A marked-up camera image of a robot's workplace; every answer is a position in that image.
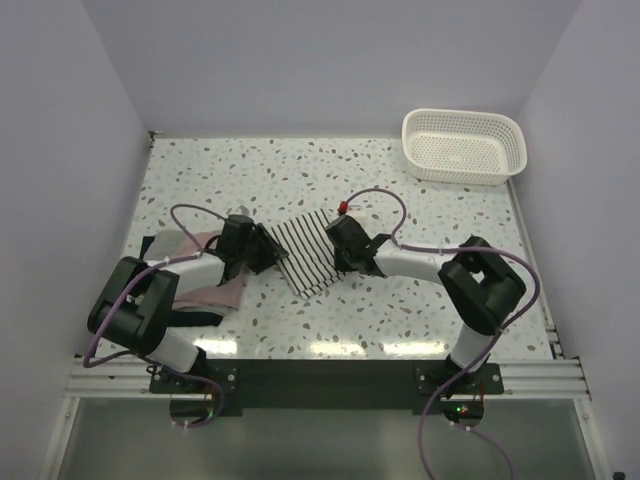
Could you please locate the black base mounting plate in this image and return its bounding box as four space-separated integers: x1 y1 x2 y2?
148 349 504 419

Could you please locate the white plastic basket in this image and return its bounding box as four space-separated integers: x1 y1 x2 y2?
401 108 528 186

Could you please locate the pink folded tank top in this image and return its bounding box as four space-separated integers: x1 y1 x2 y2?
172 231 248 310

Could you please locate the grey folded tank top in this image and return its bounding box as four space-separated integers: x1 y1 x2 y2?
141 230 185 261

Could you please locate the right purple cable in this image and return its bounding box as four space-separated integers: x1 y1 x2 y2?
347 188 542 480

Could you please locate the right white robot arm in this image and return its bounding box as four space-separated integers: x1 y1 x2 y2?
325 215 526 393

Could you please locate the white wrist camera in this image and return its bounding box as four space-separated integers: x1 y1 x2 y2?
338 201 367 225
235 205 251 216

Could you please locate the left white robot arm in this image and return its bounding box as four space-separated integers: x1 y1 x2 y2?
83 215 288 392

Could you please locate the navy folded tank top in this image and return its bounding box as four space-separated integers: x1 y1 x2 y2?
138 236 224 327

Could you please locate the black white striped tank top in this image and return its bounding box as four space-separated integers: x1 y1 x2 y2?
268 209 344 299

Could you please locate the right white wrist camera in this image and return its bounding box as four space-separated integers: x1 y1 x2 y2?
338 201 367 225

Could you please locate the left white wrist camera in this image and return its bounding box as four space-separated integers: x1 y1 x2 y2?
235 205 251 216

